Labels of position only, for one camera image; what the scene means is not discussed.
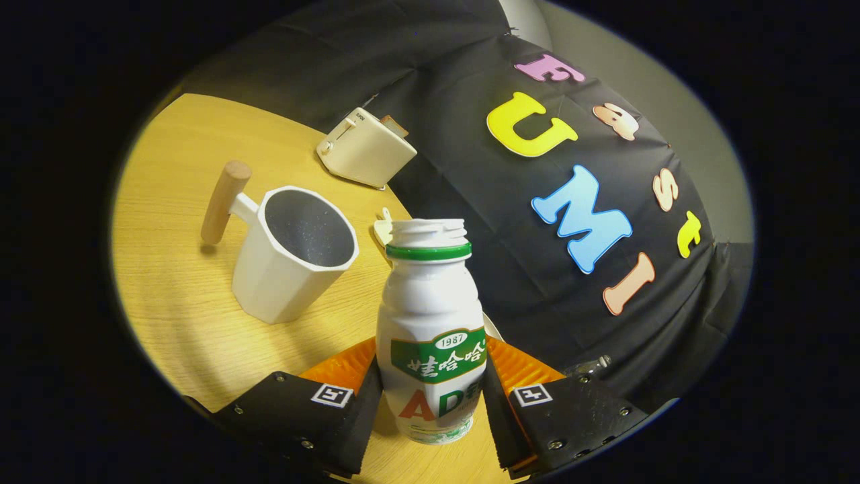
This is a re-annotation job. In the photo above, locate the black backdrop cloth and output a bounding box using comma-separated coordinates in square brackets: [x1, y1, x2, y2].
[181, 0, 753, 414]

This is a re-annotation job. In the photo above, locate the white divided dish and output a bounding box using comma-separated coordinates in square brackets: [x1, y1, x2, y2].
[373, 207, 397, 248]

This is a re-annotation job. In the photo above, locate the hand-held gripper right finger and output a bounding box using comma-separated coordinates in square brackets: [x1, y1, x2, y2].
[480, 336, 651, 479]

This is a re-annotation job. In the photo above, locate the white cup wooden handle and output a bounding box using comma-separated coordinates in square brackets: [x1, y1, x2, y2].
[200, 160, 360, 325]

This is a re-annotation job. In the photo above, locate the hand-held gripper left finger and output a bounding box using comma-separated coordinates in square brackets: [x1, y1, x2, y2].
[208, 336, 385, 479]

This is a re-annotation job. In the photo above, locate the white juice bottle green label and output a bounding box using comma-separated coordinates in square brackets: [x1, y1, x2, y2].
[375, 218, 488, 446]

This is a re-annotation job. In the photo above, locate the cream toaster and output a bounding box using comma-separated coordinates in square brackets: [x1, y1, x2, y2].
[316, 107, 418, 190]

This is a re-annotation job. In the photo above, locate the wooden table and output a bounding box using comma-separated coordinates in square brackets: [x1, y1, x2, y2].
[111, 93, 511, 484]

